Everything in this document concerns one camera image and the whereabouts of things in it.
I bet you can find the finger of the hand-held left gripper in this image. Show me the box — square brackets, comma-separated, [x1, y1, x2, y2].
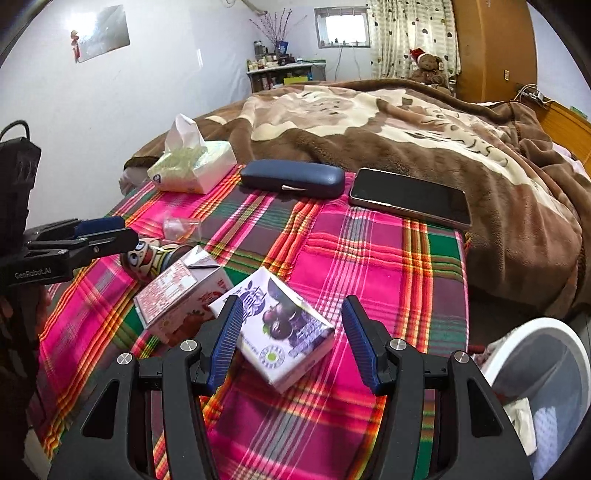
[25, 215, 126, 243]
[21, 227, 140, 269]

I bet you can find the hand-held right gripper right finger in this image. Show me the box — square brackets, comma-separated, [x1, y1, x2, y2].
[341, 295, 534, 480]

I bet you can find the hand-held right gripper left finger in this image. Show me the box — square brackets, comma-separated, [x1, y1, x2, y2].
[48, 294, 245, 480]

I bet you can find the cartoon face can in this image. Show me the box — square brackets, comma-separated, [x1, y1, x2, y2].
[121, 237, 188, 280]

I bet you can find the purple drink carton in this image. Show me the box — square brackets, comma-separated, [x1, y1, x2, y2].
[209, 267, 335, 394]

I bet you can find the white plastic bin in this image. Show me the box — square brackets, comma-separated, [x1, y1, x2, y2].
[480, 318, 591, 480]

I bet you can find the red and white drink carton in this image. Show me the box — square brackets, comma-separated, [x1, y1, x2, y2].
[134, 244, 234, 347]

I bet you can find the plaid cloth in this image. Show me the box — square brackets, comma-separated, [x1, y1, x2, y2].
[37, 178, 472, 480]

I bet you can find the clear plastic bag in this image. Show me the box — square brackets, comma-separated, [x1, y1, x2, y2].
[161, 215, 202, 243]

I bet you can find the tissue pack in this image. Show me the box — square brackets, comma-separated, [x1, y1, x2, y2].
[148, 114, 237, 195]

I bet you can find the black smartphone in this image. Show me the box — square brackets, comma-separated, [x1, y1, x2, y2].
[348, 167, 472, 228]

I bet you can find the dark blue glasses case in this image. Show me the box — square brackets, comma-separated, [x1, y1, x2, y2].
[240, 160, 346, 199]

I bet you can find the brown patterned blanket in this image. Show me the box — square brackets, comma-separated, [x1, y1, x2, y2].
[122, 78, 591, 319]

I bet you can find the cluttered white shelf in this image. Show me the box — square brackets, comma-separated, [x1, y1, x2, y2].
[246, 39, 326, 93]

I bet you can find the dried branch decoration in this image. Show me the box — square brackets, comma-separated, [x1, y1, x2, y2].
[249, 9, 294, 44]

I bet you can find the brown teddy bear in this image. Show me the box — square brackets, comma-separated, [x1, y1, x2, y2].
[409, 47, 451, 90]

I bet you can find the pink bed sheet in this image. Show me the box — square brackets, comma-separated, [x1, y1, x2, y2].
[554, 141, 591, 169]

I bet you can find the wooden headboard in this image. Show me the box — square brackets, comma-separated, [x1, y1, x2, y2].
[538, 99, 591, 167]

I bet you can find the patterned curtain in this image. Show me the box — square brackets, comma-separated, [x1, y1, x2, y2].
[367, 0, 462, 79]

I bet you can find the small window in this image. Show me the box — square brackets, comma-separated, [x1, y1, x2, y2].
[315, 7, 371, 49]

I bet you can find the wooden wardrobe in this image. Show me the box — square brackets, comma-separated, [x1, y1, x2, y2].
[450, 0, 539, 102]

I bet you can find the shiny wall poster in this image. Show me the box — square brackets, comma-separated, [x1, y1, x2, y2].
[69, 4, 131, 63]

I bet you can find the white wall pipe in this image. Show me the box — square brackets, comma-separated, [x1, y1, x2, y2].
[226, 0, 269, 14]

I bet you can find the charger with cables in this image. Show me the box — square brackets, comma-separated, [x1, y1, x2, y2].
[512, 84, 555, 104]

